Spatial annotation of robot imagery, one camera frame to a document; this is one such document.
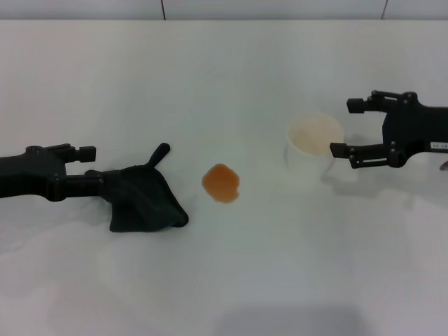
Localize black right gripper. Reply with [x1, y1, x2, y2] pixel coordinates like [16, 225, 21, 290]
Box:
[328, 90, 448, 170]

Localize orange-brown liquid stain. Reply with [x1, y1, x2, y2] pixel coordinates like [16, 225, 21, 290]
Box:
[202, 163, 242, 204]

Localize white paper cup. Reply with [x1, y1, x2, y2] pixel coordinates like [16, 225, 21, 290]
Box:
[285, 111, 346, 186]

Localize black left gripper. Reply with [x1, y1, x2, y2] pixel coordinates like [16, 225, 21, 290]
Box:
[0, 143, 108, 203]

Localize dark cloth rag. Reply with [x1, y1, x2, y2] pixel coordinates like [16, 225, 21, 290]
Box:
[85, 142, 190, 234]

